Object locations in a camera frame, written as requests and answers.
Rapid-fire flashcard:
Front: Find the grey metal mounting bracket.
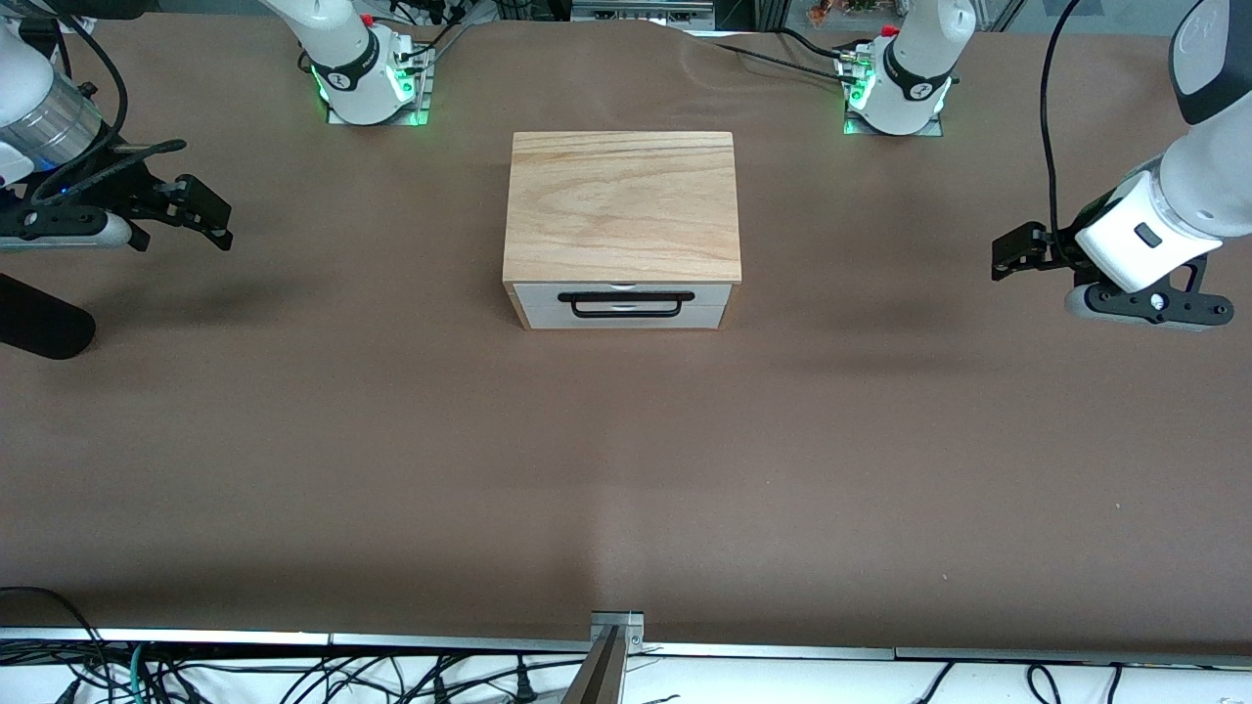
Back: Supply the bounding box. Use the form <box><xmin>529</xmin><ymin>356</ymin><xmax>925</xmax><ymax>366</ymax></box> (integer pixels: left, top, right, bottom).
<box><xmin>560</xmin><ymin>610</ymin><xmax>648</xmax><ymax>704</ymax></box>

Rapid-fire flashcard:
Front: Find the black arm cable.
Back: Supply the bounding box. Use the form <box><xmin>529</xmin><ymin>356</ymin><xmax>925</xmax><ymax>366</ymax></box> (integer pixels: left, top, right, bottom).
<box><xmin>20</xmin><ymin>15</ymin><xmax>187</xmax><ymax>201</ymax></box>
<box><xmin>1039</xmin><ymin>0</ymin><xmax>1089</xmax><ymax>245</ymax></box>

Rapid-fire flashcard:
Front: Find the wooden drawer cabinet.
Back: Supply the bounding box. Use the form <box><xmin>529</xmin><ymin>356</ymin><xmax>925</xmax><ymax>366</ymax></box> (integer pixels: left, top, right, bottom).
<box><xmin>502</xmin><ymin>131</ymin><xmax>742</xmax><ymax>331</ymax></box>

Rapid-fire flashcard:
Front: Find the black foam cylinder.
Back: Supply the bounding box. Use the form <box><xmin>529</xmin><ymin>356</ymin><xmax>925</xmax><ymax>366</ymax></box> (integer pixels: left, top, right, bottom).
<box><xmin>0</xmin><ymin>274</ymin><xmax>97</xmax><ymax>361</ymax></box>

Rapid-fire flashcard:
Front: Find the aluminium table edge rail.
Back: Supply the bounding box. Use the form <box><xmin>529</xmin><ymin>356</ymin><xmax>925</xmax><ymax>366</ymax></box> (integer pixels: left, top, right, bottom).
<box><xmin>330</xmin><ymin>634</ymin><xmax>896</xmax><ymax>661</ymax></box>
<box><xmin>893</xmin><ymin>646</ymin><xmax>1252</xmax><ymax>672</ymax></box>
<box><xmin>0</xmin><ymin>627</ymin><xmax>332</xmax><ymax>646</ymax></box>

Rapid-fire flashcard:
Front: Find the white drawer with black handle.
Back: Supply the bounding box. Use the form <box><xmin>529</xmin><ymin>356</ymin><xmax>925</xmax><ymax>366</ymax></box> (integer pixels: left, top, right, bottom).
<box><xmin>515</xmin><ymin>283</ymin><xmax>737</xmax><ymax>320</ymax></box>

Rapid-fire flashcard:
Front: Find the grey metal equipment box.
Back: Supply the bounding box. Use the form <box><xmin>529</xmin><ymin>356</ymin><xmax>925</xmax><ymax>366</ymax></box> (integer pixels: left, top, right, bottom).
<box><xmin>572</xmin><ymin>0</ymin><xmax>715</xmax><ymax>28</ymax></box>

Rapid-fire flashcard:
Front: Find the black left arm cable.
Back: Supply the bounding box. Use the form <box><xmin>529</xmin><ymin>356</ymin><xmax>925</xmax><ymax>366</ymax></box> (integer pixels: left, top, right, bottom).
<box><xmin>1039</xmin><ymin>0</ymin><xmax>1089</xmax><ymax>245</ymax></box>

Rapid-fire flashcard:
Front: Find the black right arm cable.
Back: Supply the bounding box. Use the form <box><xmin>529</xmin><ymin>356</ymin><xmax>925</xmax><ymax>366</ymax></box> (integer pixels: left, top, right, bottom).
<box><xmin>20</xmin><ymin>15</ymin><xmax>187</xmax><ymax>201</ymax></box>

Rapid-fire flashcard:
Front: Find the teal floor cable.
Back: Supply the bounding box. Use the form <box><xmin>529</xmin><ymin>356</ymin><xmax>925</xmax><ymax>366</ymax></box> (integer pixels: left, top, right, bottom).
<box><xmin>122</xmin><ymin>643</ymin><xmax>157</xmax><ymax>704</ymax></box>

